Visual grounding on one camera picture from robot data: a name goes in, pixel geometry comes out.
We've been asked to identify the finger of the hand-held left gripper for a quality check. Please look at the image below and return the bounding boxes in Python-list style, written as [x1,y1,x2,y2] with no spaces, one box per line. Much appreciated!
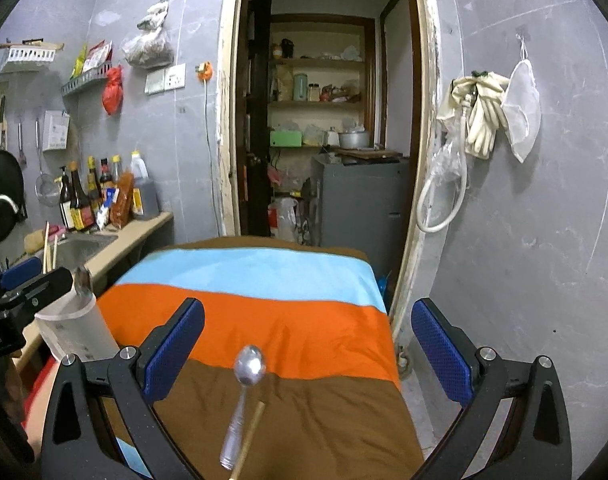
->
[0,255,44,291]
[13,266,74,313]

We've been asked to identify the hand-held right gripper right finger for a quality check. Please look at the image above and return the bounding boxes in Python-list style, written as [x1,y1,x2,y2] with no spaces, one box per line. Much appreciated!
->
[410,297,572,480]

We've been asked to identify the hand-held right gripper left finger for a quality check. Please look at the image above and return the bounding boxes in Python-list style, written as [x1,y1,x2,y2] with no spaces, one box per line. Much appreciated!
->
[41,297,206,480]

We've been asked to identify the metal spoon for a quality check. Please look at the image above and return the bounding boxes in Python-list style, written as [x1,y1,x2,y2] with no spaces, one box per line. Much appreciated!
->
[219,344,267,471]
[73,266,94,301]

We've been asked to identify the white plastic utensil holder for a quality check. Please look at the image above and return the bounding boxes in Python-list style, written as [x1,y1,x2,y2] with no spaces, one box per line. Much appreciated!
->
[34,294,121,363]

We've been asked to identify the yellow sponge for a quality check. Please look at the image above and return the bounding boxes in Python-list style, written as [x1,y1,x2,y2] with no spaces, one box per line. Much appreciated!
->
[24,230,47,256]

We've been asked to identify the stainless steel sink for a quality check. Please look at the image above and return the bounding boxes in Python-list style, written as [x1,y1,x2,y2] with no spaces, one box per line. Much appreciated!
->
[49,234,120,273]

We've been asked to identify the dark pump bottle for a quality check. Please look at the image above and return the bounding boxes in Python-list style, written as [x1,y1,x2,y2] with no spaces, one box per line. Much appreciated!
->
[58,166,75,231]

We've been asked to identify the dark bottle with red label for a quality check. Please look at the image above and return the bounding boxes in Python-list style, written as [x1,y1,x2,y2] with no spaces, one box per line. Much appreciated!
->
[68,161,96,233]

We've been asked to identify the metal strainer ladle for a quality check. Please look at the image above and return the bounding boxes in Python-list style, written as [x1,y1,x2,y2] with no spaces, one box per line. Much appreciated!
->
[34,119,60,207]

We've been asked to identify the black wok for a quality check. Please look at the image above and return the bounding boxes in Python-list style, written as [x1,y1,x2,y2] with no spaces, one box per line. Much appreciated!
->
[0,150,27,248]

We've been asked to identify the striped table blanket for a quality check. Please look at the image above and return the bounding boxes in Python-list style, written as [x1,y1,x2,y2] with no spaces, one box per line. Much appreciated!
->
[96,237,425,480]

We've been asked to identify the blue white packet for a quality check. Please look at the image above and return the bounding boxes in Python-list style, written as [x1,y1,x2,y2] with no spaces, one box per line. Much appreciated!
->
[95,187,119,231]

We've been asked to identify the beige kitchen counter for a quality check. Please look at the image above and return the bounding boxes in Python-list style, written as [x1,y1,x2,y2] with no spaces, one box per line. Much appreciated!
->
[14,211,175,361]

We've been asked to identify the orange brown spice packet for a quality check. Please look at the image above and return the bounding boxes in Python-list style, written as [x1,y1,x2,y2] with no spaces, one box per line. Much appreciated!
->
[109,172,136,228]

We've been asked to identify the sauce bottle with yellow cap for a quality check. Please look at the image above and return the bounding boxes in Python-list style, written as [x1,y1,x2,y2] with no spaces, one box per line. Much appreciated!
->
[86,156,102,206]

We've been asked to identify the hanging metal utensil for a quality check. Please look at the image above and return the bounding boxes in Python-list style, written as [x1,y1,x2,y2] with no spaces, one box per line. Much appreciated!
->
[16,122,29,170]

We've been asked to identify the large dark sauce jug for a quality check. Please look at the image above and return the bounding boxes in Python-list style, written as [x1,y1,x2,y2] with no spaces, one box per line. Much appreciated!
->
[129,151,161,221]

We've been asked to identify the grey metal cabinet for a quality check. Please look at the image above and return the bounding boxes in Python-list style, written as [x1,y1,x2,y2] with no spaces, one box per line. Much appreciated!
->
[311,154,411,281]

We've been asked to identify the white plastic bag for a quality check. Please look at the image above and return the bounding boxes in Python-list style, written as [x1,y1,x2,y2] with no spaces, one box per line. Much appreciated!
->
[271,197,302,243]

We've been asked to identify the clear plastic bag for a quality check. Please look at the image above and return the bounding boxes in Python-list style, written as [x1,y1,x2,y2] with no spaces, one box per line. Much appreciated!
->
[432,132,467,196]

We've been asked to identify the red plastic bag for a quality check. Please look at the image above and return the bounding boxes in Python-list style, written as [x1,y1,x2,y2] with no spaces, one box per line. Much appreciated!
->
[102,65,125,116]

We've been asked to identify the wooden cutting board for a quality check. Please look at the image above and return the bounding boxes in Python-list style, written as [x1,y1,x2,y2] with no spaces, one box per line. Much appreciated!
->
[336,147,404,160]

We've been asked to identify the red white snack packet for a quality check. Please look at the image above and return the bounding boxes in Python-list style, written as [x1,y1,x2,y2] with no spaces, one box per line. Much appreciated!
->
[82,40,112,73]

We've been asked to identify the metal cooking pot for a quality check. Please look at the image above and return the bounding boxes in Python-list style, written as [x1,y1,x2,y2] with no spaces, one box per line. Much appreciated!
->
[338,129,371,150]

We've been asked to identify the cream rubber gloves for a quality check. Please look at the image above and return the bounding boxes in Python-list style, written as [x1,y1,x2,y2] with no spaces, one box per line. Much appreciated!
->
[436,72,511,161]

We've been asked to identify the dark wooden door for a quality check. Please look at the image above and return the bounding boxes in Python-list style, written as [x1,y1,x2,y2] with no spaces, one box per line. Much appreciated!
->
[236,0,272,238]

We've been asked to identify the white mesh bag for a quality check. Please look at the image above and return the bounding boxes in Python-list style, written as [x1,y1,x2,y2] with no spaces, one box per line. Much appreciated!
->
[501,35,541,163]

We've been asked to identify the clear bag of dried goods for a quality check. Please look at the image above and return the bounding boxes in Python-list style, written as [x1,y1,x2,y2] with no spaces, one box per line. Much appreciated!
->
[122,0,175,68]

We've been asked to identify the white hose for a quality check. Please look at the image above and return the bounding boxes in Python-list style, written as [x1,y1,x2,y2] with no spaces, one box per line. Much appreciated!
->
[415,95,470,233]

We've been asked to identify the white wall box holder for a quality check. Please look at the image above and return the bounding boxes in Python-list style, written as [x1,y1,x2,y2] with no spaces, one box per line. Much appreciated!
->
[41,110,71,153]

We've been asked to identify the grey wall shelf rack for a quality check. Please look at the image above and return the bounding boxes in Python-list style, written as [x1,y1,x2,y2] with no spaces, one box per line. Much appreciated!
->
[61,60,114,97]

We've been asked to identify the white power cable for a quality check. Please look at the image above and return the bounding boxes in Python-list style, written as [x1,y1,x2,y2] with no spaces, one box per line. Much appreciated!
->
[204,79,222,238]

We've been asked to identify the white wall basket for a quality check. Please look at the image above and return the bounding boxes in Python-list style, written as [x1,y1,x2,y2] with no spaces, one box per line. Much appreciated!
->
[0,42,65,72]

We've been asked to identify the wooden door frame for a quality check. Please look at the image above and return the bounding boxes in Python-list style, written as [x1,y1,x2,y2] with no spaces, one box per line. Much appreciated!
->
[216,0,442,351]

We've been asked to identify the white wall socket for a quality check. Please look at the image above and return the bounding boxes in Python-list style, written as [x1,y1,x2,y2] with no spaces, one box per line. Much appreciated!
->
[164,63,187,90]

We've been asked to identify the wooden wall shelf unit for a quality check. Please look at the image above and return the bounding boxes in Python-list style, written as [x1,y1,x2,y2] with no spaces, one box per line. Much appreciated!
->
[268,14,377,151]

